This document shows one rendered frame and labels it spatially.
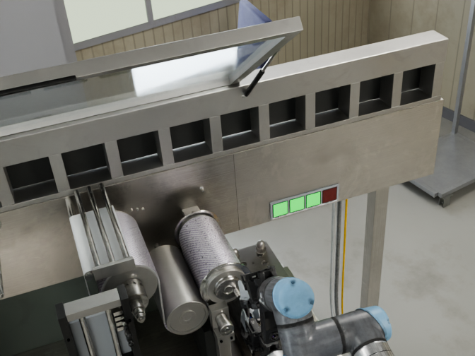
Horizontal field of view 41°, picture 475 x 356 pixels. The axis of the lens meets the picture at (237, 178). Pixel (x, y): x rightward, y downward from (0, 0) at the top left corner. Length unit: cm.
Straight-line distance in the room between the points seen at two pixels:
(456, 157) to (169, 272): 290
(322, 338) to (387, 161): 105
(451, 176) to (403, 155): 199
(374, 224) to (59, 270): 126
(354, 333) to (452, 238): 265
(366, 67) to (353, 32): 329
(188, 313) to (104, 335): 27
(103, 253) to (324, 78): 83
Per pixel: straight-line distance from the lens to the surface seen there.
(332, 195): 216
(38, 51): 386
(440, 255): 377
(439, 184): 412
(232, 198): 200
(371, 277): 280
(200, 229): 183
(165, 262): 186
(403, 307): 345
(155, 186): 188
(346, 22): 518
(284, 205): 209
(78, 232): 171
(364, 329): 130
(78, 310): 149
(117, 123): 176
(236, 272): 172
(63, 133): 175
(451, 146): 451
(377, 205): 255
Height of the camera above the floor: 247
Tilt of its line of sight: 35 degrees down
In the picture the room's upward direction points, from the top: 4 degrees counter-clockwise
